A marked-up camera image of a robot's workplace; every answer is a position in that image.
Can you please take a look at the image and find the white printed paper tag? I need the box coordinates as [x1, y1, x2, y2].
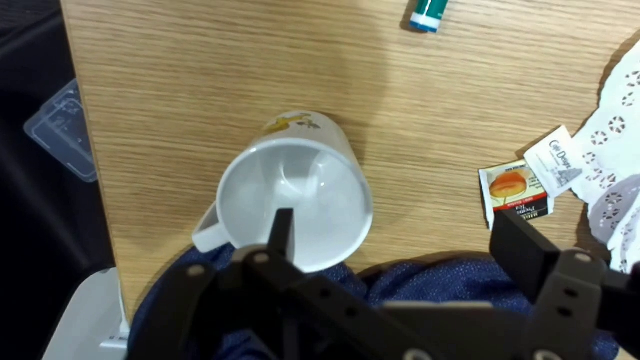
[521, 124, 585, 201]

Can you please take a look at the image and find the tea packet with orange print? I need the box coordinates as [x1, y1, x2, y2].
[477, 159, 555, 232]

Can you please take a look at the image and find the green whiteboard marker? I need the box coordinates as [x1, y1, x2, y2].
[405, 0, 453, 35]

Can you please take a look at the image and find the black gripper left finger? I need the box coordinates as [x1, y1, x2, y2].
[128, 207, 428, 360]

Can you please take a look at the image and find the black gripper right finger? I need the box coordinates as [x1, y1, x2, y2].
[488, 208, 640, 360]

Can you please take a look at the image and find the white patterned cloth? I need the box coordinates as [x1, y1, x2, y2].
[570, 39, 640, 277]

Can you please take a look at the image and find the clear plastic container lid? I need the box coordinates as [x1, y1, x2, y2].
[21, 79, 99, 186]

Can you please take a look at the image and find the white mug with yellow print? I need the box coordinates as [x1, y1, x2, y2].
[189, 108, 376, 277]

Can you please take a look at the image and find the dark blue cloth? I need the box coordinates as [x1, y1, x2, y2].
[126, 243, 622, 360]

